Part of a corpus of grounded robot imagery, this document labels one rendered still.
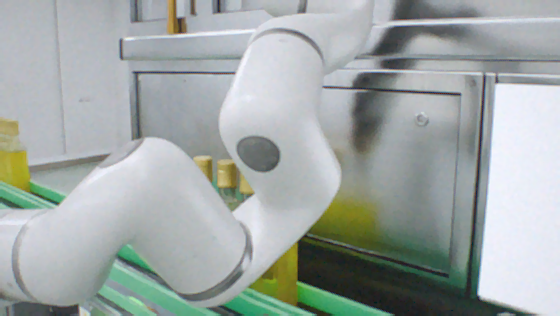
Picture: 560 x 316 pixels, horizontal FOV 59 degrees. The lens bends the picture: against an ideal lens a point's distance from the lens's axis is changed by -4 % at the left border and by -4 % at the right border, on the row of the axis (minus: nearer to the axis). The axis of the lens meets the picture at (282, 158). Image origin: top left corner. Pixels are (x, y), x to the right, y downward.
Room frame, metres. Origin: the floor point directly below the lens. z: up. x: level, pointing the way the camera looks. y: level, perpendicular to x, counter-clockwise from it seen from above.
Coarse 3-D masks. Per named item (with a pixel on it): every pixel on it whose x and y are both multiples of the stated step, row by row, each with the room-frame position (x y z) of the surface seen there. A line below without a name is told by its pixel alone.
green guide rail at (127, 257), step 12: (0, 192) 1.45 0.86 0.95; (12, 192) 1.39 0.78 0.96; (12, 204) 1.40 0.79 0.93; (24, 204) 1.33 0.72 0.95; (36, 204) 1.27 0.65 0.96; (120, 252) 0.99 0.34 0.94; (132, 252) 0.96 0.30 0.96; (120, 264) 1.00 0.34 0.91; (132, 264) 0.97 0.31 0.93; (144, 264) 0.93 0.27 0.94; (144, 276) 0.94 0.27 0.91; (156, 276) 0.91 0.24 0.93; (168, 288) 0.89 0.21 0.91; (240, 300) 0.75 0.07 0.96; (252, 300) 0.74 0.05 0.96; (216, 312) 0.80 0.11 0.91; (228, 312) 0.77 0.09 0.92; (240, 312) 0.75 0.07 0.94; (252, 312) 0.73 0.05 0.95; (264, 312) 0.72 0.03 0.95; (276, 312) 0.70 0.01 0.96
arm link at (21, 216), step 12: (0, 216) 0.43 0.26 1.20; (12, 216) 0.42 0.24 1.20; (24, 216) 0.41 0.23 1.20; (0, 228) 0.41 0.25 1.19; (12, 228) 0.40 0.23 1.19; (0, 240) 0.40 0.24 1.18; (12, 240) 0.39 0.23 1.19; (0, 252) 0.39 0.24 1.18; (12, 252) 0.38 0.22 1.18; (0, 264) 0.39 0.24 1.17; (0, 276) 0.39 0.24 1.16; (12, 276) 0.38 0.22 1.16; (0, 288) 0.40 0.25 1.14; (12, 288) 0.39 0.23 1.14; (0, 300) 0.41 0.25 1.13; (12, 300) 0.42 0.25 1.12; (24, 300) 0.41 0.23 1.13
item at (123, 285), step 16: (0, 208) 1.25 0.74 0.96; (112, 272) 0.87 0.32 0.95; (128, 272) 0.84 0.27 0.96; (112, 288) 0.88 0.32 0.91; (128, 288) 0.84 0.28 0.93; (144, 288) 0.80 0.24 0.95; (160, 288) 0.78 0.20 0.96; (128, 304) 0.84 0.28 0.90; (144, 304) 0.81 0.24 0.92; (160, 304) 0.77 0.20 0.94; (176, 304) 0.74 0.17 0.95
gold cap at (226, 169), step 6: (222, 162) 0.85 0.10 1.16; (228, 162) 0.85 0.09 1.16; (222, 168) 0.85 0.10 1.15; (228, 168) 0.85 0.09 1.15; (234, 168) 0.85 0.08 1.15; (222, 174) 0.85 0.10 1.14; (228, 174) 0.85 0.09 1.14; (234, 174) 0.85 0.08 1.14; (222, 180) 0.85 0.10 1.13; (228, 180) 0.85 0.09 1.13; (234, 180) 0.85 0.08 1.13; (222, 186) 0.85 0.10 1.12; (228, 186) 0.85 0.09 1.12; (234, 186) 0.85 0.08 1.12
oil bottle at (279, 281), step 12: (288, 252) 0.76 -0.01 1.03; (276, 264) 0.75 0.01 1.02; (288, 264) 0.76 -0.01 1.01; (264, 276) 0.76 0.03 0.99; (276, 276) 0.75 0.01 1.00; (288, 276) 0.76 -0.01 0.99; (264, 288) 0.76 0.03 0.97; (276, 288) 0.75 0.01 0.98; (288, 288) 0.77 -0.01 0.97; (288, 300) 0.77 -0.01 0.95
